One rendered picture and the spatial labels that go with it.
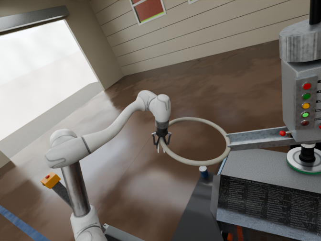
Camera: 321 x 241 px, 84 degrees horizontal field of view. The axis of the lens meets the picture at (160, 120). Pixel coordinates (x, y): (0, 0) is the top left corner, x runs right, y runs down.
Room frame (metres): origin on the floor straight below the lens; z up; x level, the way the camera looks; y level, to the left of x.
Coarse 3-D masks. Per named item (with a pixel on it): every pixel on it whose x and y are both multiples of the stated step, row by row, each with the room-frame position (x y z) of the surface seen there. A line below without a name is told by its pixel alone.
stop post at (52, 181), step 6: (48, 174) 1.50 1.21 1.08; (54, 174) 1.46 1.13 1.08; (42, 180) 1.44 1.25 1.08; (48, 180) 1.40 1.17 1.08; (54, 180) 1.42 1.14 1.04; (48, 186) 1.37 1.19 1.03; (54, 186) 1.41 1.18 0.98; (60, 186) 1.44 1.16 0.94; (60, 192) 1.41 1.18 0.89; (66, 192) 1.44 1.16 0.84; (66, 198) 1.41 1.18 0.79; (102, 228) 1.44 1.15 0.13
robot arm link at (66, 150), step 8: (64, 136) 0.83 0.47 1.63; (72, 136) 0.85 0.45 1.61; (80, 136) 0.81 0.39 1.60; (56, 144) 0.78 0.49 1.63; (64, 144) 0.76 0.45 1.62; (72, 144) 0.75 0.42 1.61; (80, 144) 0.75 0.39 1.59; (48, 152) 0.74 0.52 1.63; (56, 152) 0.73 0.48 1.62; (64, 152) 0.72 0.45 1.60; (72, 152) 0.73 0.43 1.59; (80, 152) 0.73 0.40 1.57; (88, 152) 0.75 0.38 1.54; (48, 160) 0.71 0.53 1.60; (56, 160) 0.71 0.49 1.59; (64, 160) 0.71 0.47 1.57; (72, 160) 0.72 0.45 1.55
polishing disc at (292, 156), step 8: (288, 152) 0.81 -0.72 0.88; (296, 152) 0.79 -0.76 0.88; (320, 152) 0.72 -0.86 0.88; (288, 160) 0.76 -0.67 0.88; (296, 160) 0.73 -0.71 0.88; (320, 160) 0.67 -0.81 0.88; (296, 168) 0.69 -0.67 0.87; (304, 168) 0.66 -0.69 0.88; (312, 168) 0.64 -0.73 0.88; (320, 168) 0.63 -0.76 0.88
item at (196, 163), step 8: (176, 120) 1.20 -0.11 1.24; (184, 120) 1.21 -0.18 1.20; (192, 120) 1.20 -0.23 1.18; (200, 120) 1.17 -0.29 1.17; (208, 120) 1.15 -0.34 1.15; (216, 128) 1.07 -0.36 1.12; (224, 136) 0.97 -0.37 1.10; (168, 152) 0.88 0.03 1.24; (224, 152) 0.82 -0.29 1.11; (184, 160) 0.80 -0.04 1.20; (192, 160) 0.79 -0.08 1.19; (208, 160) 0.77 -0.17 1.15; (216, 160) 0.76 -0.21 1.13
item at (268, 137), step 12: (240, 132) 0.92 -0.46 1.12; (252, 132) 0.88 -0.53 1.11; (264, 132) 0.86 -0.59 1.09; (276, 132) 0.83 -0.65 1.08; (228, 144) 0.86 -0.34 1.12; (240, 144) 0.82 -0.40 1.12; (252, 144) 0.79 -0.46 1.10; (264, 144) 0.77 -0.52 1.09; (276, 144) 0.74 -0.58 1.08; (288, 144) 0.72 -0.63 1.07
